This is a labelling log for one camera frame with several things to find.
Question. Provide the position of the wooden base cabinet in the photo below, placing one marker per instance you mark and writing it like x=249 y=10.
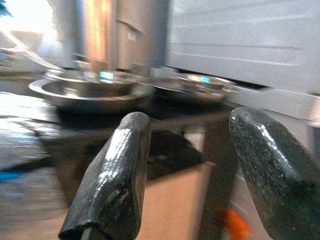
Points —
x=175 y=205

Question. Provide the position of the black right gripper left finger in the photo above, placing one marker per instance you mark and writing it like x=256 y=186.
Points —
x=112 y=180

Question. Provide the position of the blue bottle brush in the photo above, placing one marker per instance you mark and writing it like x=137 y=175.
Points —
x=3 y=7

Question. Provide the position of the large steel bowl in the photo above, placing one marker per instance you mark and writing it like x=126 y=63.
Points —
x=95 y=77

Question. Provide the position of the stainless steel canister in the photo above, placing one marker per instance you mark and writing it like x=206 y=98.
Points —
x=100 y=32

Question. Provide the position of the small steel bowl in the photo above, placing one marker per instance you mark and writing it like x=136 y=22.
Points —
x=200 y=78

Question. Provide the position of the orange hanging rag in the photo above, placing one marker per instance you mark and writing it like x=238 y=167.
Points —
x=235 y=222

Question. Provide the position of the round steel plate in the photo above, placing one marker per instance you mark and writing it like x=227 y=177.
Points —
x=95 y=102
x=195 y=95

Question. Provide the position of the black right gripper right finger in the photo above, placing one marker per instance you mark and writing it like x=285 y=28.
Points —
x=280 y=180

